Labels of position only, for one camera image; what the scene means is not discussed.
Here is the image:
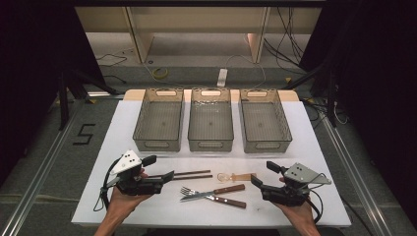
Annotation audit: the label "person's right hand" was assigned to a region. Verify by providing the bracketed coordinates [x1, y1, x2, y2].
[273, 200, 318, 228]

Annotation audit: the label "person's left hand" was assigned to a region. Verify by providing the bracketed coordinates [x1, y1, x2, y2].
[109, 187, 153, 217]

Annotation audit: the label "black metal stand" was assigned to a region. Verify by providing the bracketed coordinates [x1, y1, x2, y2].
[58, 67, 119, 132]
[281, 62, 338, 128]

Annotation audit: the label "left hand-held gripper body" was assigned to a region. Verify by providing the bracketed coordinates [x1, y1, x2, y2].
[109, 149, 165, 197]

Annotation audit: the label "knife with wooden handle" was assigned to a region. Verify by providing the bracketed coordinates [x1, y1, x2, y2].
[179, 183, 246, 202]

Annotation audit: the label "bundle of black cables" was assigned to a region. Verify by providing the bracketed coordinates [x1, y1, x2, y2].
[264, 7, 306, 72]

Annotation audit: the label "clear spoon with wooden handle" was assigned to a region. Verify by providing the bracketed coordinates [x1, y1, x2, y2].
[216, 172, 258, 184]

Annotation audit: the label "thin black floor cable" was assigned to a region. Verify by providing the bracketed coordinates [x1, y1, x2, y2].
[95, 53, 128, 68]

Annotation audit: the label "right hand-held gripper black cable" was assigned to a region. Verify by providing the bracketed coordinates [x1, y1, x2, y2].
[303, 173, 325, 225]

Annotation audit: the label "white power strip cable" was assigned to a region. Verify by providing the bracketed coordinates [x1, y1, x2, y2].
[225, 53, 268, 89]

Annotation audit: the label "white table mat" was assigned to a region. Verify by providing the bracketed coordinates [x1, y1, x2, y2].
[71, 99, 352, 228]

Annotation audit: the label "aluminium floor rail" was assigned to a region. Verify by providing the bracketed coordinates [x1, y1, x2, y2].
[0, 97, 87, 236]
[319, 114, 394, 236]

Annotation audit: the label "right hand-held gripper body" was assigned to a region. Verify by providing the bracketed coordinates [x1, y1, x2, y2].
[261, 162, 332, 208]

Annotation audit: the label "hand-held gripper black cable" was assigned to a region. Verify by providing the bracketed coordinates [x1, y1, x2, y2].
[303, 173, 325, 225]
[92, 156, 122, 212]

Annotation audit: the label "grey mesh plastic basket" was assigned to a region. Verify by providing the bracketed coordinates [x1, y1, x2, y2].
[187, 87, 235, 152]
[238, 88, 293, 154]
[132, 88, 185, 152]

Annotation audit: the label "cables beside table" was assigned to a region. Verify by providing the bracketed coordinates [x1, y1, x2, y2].
[301, 97, 348, 129]

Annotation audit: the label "white power strip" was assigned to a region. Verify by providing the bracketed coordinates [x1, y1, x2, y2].
[216, 68, 228, 89]

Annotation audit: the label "yellow tape roll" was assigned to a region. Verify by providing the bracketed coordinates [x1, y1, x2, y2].
[151, 67, 169, 80]

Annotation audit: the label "left hand-held gripper black cable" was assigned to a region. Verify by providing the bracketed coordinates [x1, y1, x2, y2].
[92, 156, 122, 212]

